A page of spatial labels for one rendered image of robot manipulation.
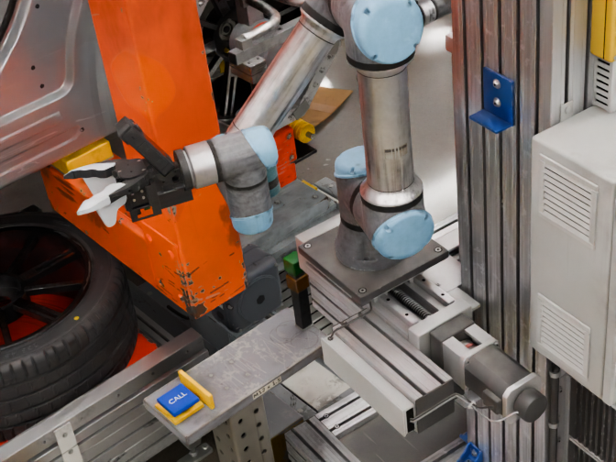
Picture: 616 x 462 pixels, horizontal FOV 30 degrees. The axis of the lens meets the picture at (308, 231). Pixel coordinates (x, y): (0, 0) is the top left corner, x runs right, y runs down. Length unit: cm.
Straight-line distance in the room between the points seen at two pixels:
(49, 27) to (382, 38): 117
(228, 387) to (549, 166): 104
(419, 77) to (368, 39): 271
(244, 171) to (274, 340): 86
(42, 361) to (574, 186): 140
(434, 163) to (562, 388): 182
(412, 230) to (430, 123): 219
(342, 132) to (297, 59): 225
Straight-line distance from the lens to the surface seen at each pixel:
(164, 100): 239
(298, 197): 356
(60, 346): 278
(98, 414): 280
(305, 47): 202
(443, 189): 392
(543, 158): 191
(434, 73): 458
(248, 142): 193
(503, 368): 215
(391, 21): 187
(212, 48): 312
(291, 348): 270
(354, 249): 229
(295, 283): 263
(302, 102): 325
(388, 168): 204
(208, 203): 257
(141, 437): 292
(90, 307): 285
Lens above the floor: 227
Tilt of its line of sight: 37 degrees down
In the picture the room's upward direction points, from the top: 8 degrees counter-clockwise
